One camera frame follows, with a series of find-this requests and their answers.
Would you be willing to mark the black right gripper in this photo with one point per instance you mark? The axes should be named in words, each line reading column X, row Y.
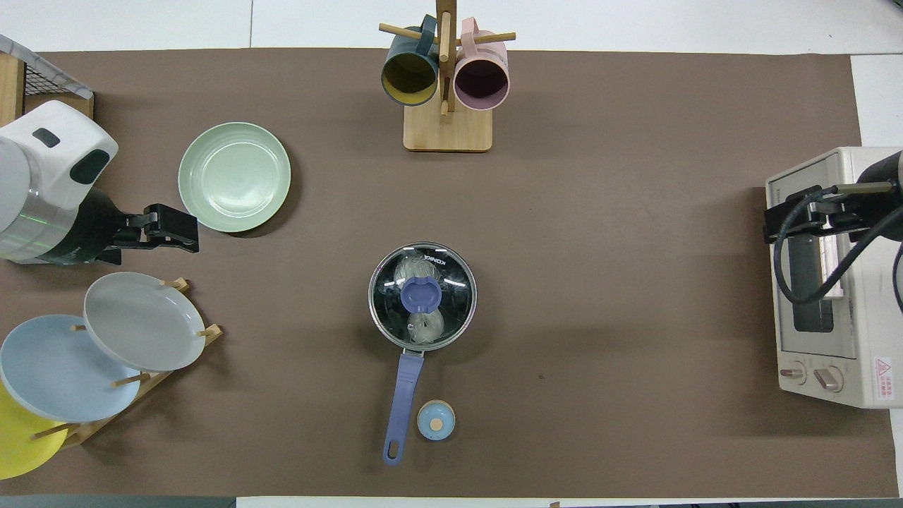
column 885, row 183

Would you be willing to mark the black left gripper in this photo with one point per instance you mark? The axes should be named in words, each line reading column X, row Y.
column 99, row 229

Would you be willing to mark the glass lid with purple knob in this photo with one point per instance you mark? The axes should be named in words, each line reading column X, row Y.
column 422, row 295

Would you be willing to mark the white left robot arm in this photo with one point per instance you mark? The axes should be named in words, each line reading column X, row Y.
column 49, row 169

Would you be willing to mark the green round plate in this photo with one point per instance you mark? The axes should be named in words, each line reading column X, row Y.
column 233, row 176

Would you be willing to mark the grey round plate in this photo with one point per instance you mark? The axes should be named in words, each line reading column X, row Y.
column 141, row 321

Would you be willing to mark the light blue round plate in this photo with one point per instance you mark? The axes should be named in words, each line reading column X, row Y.
column 56, row 370

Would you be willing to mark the wooden plate rack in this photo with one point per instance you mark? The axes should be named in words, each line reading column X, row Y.
column 92, row 427

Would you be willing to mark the yellow round plate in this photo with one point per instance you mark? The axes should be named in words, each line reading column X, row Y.
column 17, row 444

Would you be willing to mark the beige toaster oven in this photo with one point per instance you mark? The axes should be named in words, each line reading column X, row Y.
column 864, row 331

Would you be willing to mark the beige toaster knob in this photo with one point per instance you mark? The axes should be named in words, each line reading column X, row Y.
column 794, row 372
column 827, row 379

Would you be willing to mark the brown table mat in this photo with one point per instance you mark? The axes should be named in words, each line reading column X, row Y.
column 600, row 282

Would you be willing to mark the dark green mug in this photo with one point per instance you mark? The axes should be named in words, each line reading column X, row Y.
column 409, row 74

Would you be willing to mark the wooden mug tree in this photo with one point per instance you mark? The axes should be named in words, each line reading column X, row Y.
column 447, row 130

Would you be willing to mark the small light blue round jar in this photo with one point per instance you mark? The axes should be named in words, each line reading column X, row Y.
column 436, row 420

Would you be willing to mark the pink mug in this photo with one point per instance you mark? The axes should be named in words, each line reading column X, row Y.
column 481, row 81

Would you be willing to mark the wooden shelf frame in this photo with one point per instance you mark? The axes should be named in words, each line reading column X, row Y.
column 8, row 85

